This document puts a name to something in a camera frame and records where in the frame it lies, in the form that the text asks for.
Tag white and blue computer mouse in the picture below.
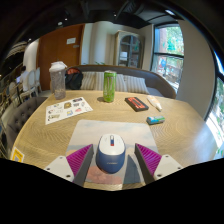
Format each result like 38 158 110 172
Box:
95 133 127 174

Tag clear shaker bottle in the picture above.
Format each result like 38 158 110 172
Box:
48 60 68 101

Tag white sticker sheet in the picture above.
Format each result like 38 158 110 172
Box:
44 96 94 126

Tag grey tufted armchair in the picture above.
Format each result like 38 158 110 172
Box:
5 96 49 158

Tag brown wooden door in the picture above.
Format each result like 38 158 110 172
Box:
37 23 85 92

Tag white tube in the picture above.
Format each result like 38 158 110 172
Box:
146 94 163 112

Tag glass-door cabinet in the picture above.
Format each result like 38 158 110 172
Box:
113 30 145 70

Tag green drink can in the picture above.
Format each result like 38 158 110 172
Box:
102 70 118 104

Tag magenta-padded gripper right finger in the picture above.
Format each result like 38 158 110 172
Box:
134 143 184 185

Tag striped cushions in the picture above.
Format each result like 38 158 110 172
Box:
79 71 150 95

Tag black backpack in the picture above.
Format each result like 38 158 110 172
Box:
64 67 84 91

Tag grey curved sofa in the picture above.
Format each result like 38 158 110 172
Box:
64 64 177 100

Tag yellow and white code card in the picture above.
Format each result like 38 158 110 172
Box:
10 146 26 164

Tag person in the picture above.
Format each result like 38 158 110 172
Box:
16 65 30 94

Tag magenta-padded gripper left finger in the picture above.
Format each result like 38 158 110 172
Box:
43 143 95 187

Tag white dining chairs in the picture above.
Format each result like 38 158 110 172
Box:
19 67 43 103

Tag black and red flat box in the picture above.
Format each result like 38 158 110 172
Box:
124 96 150 113

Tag black-framed window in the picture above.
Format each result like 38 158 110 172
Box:
203 49 224 159
151 23 185 93

